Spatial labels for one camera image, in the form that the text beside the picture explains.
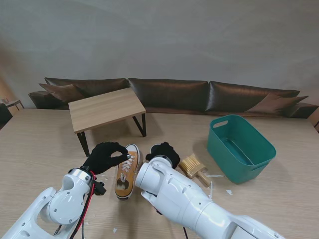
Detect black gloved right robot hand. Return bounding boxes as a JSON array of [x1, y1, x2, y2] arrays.
[[146, 141, 180, 170]]

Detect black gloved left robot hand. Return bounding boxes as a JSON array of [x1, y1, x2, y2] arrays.
[[82, 141, 132, 175]]

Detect yellow canvas sneaker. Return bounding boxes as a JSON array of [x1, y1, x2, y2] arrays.
[[114, 143, 140, 201]]

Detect wooden brush yellow bristles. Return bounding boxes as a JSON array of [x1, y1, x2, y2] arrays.
[[178, 153, 211, 187]]

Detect small wooden black-legged stand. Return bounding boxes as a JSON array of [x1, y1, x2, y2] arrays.
[[68, 87, 147, 157]]

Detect green plastic basin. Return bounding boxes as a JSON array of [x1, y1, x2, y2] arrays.
[[206, 114, 277, 185]]

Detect brown leather sofa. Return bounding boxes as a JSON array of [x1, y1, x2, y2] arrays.
[[28, 77, 319, 119]]

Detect brown leather throw pillow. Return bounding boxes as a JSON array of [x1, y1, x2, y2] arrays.
[[245, 92, 309, 114], [39, 83, 83, 103]]

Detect wooden side table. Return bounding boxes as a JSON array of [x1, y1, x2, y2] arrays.
[[0, 98, 25, 111]]

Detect dark chair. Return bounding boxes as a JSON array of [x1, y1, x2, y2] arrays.
[[0, 103, 13, 130]]

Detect light wooden cabinet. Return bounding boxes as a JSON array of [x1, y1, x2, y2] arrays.
[[309, 109, 319, 132]]

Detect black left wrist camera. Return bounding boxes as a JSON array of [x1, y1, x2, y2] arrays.
[[94, 181, 107, 197]]

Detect red left arm cable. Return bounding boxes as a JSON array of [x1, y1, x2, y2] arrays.
[[71, 170, 97, 237]]

